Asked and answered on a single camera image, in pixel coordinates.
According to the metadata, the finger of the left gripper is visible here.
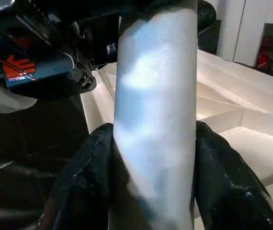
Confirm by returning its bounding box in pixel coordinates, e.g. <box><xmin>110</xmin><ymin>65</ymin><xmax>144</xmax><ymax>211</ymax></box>
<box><xmin>197</xmin><ymin>0</ymin><xmax>222</xmax><ymax>54</ymax></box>
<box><xmin>77</xmin><ymin>0</ymin><xmax>198</xmax><ymax>35</ymax></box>

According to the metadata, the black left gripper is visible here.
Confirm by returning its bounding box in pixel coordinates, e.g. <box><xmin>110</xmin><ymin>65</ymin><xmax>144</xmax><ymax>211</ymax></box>
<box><xmin>0</xmin><ymin>7</ymin><xmax>98</xmax><ymax>100</ymax></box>

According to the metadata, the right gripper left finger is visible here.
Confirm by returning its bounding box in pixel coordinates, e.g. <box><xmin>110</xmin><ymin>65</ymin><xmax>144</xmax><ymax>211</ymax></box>
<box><xmin>40</xmin><ymin>123</ymin><xmax>124</xmax><ymax>230</ymax></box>

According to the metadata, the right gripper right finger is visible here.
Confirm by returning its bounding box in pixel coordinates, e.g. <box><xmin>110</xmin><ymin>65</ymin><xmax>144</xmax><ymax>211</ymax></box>
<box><xmin>195</xmin><ymin>121</ymin><xmax>273</xmax><ymax>230</ymax></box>

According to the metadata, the white plastic table top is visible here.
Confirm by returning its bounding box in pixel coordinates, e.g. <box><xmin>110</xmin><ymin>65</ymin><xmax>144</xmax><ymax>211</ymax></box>
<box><xmin>81</xmin><ymin>48</ymin><xmax>273</xmax><ymax>230</ymax></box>

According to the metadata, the white plastic table leg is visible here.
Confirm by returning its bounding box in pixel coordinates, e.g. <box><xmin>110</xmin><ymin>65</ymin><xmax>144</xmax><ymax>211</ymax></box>
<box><xmin>108</xmin><ymin>0</ymin><xmax>198</xmax><ymax>230</ymax></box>

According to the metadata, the white glass-door cabinet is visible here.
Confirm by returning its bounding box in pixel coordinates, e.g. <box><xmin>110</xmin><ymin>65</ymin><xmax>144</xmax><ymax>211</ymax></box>
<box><xmin>213</xmin><ymin>0</ymin><xmax>273</xmax><ymax>72</ymax></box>

